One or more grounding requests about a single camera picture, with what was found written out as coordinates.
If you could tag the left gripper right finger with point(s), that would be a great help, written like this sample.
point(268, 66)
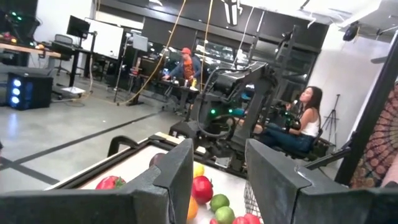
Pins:
point(273, 193)

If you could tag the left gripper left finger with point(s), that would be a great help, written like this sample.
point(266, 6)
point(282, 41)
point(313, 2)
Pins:
point(174, 186)

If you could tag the red bell pepper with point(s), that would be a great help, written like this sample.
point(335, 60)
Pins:
point(202, 190)

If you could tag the orange fruit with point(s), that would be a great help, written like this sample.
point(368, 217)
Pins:
point(192, 209)

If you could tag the yellow lemon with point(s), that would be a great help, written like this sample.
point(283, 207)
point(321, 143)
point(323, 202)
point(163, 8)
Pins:
point(199, 170)

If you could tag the dark purple plum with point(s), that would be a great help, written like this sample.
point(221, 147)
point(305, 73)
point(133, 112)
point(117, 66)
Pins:
point(155, 160)

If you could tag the green lime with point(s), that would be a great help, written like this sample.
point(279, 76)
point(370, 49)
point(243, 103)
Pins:
point(219, 202)
point(224, 216)

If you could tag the red apple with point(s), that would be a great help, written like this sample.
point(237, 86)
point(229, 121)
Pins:
point(213, 221)

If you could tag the red tomato toy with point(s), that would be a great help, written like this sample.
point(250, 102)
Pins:
point(107, 183)

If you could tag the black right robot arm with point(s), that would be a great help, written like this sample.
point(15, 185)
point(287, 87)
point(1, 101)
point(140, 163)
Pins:
point(258, 99)

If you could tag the black floor box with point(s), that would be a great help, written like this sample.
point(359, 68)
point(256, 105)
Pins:
point(183, 129)

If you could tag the yellow bottle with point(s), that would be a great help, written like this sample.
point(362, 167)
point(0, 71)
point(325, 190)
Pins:
point(193, 84)

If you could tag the black work table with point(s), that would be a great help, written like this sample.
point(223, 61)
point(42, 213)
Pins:
point(183, 88)

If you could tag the person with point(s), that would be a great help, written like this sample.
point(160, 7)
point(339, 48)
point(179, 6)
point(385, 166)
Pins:
point(188, 67)
point(308, 124)

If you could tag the black tripod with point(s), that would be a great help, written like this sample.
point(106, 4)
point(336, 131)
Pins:
point(334, 115)

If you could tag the light panel on stand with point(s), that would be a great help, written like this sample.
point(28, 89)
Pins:
point(140, 42)

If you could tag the patterned cloth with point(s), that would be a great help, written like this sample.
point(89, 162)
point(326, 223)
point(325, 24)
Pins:
point(382, 149)

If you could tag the whiteboard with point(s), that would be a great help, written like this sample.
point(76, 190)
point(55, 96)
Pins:
point(105, 39)

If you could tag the white floor stand base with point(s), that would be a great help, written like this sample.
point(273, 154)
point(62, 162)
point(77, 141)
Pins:
point(73, 90)

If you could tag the ceiling dome fixture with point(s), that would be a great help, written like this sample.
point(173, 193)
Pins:
point(350, 32)

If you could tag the black monitor on stand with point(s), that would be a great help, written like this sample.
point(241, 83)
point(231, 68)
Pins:
point(77, 27)

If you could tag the computer tower blue lights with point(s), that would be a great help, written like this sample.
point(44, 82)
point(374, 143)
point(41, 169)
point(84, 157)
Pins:
point(34, 91)

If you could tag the office chair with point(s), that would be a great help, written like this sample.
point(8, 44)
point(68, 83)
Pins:
point(63, 40)

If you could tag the wooden desk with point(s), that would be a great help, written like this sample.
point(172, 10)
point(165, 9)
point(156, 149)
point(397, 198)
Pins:
point(28, 49)

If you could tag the silver corner bracket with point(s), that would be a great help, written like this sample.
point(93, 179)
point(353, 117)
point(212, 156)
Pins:
point(223, 162)

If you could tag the black table frame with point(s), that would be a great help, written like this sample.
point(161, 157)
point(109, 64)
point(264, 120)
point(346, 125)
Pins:
point(93, 174)

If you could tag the black upright post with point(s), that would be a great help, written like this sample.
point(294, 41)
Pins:
point(367, 124)

